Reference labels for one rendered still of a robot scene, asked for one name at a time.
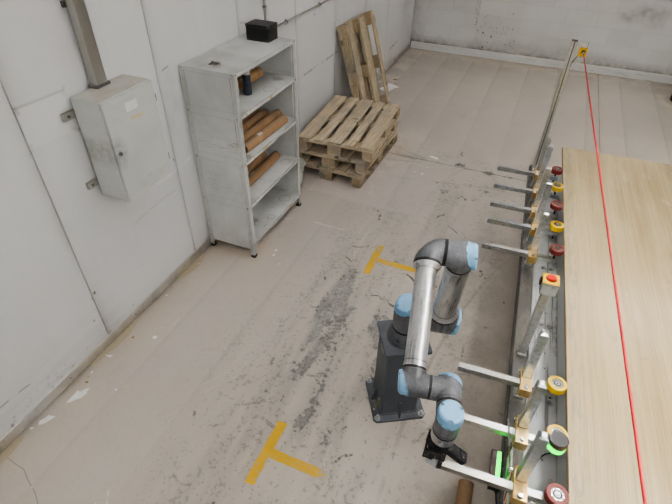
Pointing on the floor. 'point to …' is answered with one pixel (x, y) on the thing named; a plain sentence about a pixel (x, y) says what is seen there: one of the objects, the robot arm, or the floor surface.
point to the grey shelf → (226, 201)
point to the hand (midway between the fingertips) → (438, 465)
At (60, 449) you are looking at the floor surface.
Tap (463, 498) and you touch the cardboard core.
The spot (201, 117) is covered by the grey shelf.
